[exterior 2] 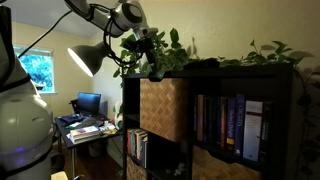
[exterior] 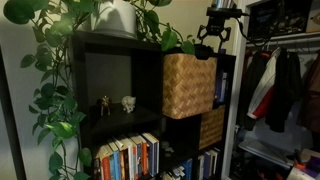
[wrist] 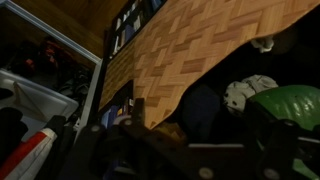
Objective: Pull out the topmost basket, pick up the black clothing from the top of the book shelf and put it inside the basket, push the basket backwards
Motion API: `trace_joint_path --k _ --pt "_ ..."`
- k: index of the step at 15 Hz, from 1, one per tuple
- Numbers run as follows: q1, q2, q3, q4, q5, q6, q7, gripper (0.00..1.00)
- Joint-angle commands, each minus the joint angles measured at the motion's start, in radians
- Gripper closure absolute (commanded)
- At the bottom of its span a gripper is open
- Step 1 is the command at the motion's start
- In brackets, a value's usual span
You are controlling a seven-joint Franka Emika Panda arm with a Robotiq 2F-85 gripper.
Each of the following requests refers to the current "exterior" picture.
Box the brown hanging garment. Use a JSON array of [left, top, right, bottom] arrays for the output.
[[295, 49, 320, 134]]

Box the blue book white edge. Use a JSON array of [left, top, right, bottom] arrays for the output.
[[107, 141, 122, 180]]

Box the thick blue book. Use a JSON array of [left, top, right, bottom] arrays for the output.
[[142, 132, 160, 178]]

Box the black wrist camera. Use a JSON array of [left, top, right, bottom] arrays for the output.
[[205, 6, 244, 20]]

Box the black hanging jacket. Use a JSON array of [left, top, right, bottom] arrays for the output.
[[264, 47, 304, 134]]

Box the woven bamboo storage basket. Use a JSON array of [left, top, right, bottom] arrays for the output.
[[198, 105, 227, 151], [162, 53, 218, 120]]

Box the white item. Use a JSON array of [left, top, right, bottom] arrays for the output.
[[286, 166, 318, 180]]

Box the dark hanging garment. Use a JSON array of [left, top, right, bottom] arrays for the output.
[[237, 49, 266, 132]]

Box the dark blue book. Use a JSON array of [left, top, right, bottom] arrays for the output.
[[203, 151, 214, 180]]

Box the pile of small books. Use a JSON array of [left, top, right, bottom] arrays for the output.
[[161, 165, 186, 180]]

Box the dark storage box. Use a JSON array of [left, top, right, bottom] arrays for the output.
[[248, 0, 309, 37]]

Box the grey blue book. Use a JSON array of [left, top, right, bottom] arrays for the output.
[[133, 135, 144, 178]]

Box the white and red jacket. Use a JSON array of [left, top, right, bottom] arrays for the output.
[[246, 46, 284, 121]]

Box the purple item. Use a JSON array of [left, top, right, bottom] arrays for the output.
[[305, 156, 320, 174]]

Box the white book dark band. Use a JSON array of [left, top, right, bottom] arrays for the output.
[[221, 71, 229, 103]]

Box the green pothos plant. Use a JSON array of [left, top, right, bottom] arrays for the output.
[[2, 0, 198, 180]]

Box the thin orange book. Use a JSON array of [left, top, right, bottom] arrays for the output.
[[119, 149, 127, 180], [132, 143, 139, 180]]

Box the white low shelf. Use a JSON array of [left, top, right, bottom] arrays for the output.
[[238, 139, 296, 169]]

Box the white plant pot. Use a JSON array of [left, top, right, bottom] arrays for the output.
[[90, 0, 138, 40]]

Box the black metal pole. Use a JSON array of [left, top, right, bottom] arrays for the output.
[[0, 46, 28, 180]]

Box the white closet shelf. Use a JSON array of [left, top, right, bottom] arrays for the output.
[[245, 30, 320, 44]]

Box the white box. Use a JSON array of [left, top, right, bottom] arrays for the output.
[[305, 8, 320, 34]]

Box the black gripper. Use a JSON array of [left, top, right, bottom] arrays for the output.
[[196, 17, 232, 54]]

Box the white elephant figurine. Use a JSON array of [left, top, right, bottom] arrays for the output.
[[120, 95, 137, 114]]

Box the tall blue book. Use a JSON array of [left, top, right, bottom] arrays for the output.
[[215, 70, 224, 104]]

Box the black cube bookshelf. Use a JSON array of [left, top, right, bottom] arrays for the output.
[[70, 30, 237, 180]]

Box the brass figurine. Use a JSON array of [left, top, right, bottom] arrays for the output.
[[99, 95, 112, 117]]

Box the orange tool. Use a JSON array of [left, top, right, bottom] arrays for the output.
[[292, 159, 307, 170]]

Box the white door frame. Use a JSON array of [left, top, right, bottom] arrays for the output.
[[220, 0, 258, 180]]

